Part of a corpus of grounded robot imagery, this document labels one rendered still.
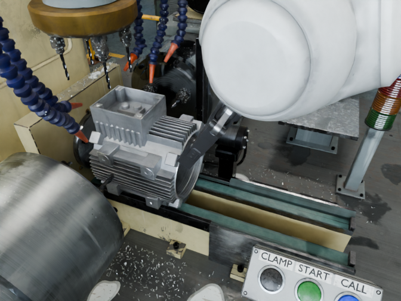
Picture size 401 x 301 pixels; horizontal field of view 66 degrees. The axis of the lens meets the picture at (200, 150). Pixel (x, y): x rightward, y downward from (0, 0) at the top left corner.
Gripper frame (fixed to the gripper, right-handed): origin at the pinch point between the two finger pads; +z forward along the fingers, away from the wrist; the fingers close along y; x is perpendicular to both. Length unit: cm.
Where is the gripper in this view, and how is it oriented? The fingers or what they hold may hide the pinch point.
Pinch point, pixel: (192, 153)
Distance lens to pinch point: 57.0
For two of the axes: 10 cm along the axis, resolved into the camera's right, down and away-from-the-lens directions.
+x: 8.0, 5.9, 0.7
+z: -4.6, 5.5, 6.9
